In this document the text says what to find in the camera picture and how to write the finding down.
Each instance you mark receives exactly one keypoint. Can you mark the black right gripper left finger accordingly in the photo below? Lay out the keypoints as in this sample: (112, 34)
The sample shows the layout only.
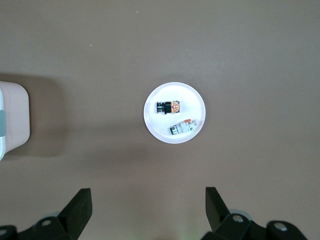
(62, 225)

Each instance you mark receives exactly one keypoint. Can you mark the green white push-button switch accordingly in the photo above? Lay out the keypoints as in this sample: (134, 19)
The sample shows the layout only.
(185, 127)

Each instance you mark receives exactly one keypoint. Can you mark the pink round plate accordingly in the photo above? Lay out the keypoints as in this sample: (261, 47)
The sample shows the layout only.
(175, 92)

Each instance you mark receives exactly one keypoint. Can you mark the orange black push-button switch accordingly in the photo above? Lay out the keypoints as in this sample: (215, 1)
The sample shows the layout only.
(168, 107)

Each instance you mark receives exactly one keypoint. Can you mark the brown table mat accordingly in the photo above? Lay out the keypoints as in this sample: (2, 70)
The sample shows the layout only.
(160, 45)

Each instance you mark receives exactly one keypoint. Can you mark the white lidded box grey latches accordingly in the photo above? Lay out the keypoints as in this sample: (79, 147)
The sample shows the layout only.
(15, 120)

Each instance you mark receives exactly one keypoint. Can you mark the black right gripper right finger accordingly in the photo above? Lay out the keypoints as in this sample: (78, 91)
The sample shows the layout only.
(225, 225)

